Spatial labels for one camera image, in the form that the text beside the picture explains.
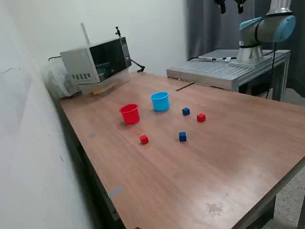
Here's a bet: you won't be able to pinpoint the aluminium robot base table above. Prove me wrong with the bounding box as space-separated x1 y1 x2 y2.
166 49 292 101

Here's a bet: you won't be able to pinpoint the thin white rod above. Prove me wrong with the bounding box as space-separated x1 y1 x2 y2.
80 22 91 46

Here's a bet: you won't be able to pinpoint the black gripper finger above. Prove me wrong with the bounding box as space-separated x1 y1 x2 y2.
213 0 226 14
233 0 245 14

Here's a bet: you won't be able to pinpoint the dark grey curtain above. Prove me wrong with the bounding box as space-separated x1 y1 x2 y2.
186 0 305 98

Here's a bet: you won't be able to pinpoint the silver microwave oven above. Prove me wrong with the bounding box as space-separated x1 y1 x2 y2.
59 36 132 84

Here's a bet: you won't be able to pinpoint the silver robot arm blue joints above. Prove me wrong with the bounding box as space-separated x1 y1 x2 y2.
228 0 296 68

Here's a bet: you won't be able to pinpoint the wooden sticks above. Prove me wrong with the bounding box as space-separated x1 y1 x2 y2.
88 82 119 96

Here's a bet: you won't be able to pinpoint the clear acrylic riser stand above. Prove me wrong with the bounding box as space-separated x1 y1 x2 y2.
77 68 131 96

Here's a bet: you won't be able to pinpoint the translucent plastic storage box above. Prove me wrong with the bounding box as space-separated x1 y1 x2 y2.
40 59 81 100

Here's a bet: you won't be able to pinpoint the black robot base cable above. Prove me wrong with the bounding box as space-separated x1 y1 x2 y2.
265 41 278 99

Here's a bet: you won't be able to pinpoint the blue plastic cup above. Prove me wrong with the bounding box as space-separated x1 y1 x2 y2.
149 91 171 112

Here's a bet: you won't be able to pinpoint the long grey tape strip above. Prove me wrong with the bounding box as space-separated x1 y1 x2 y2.
107 186 124 198

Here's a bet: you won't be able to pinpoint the red plastic cup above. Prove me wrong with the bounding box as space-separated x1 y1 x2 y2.
119 103 141 125

